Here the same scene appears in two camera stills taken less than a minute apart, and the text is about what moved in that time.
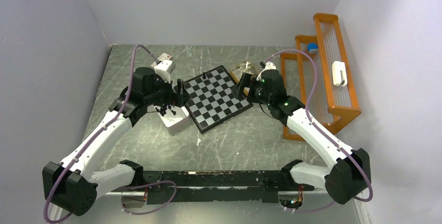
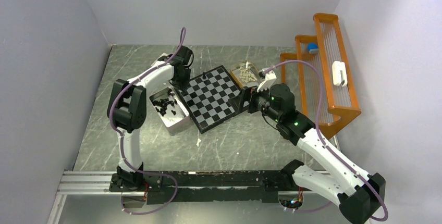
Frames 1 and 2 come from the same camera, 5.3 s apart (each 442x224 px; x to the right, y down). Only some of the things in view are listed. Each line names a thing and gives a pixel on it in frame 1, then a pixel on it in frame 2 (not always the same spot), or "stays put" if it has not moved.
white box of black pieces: x=176 y=119 stays put
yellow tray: x=239 y=70 stays put
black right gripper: x=245 y=81 → x=245 y=94
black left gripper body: x=162 y=92 → x=183 y=81
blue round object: x=312 y=47 stays put
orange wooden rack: x=333 y=96 stays put
